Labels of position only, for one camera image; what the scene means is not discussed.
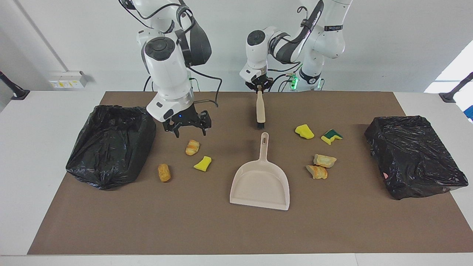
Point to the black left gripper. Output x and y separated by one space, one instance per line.
268 83

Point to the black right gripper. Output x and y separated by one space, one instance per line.
184 118

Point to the beige brush with black bristles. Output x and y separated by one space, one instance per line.
261 109

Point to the small yellow sponge piece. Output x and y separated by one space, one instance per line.
203 163

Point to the large yellow sponge piece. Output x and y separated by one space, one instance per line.
304 132

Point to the green and yellow sponge piece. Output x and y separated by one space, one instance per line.
331 136

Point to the beige plastic dustpan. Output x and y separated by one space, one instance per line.
258 184

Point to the orange striped croissant piece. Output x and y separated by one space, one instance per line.
317 172

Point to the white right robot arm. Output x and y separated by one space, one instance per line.
166 74

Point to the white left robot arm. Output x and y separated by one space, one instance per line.
317 40

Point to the black bag-lined bin pink spot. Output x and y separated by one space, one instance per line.
410 155

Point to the whole striped croissant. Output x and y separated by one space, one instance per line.
192 147

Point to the brown table mat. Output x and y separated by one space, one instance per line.
236 229

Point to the blue object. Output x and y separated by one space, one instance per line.
470 113

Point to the white wall socket box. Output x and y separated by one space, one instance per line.
66 81

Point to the black camera stand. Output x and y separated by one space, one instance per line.
18 94
449 96

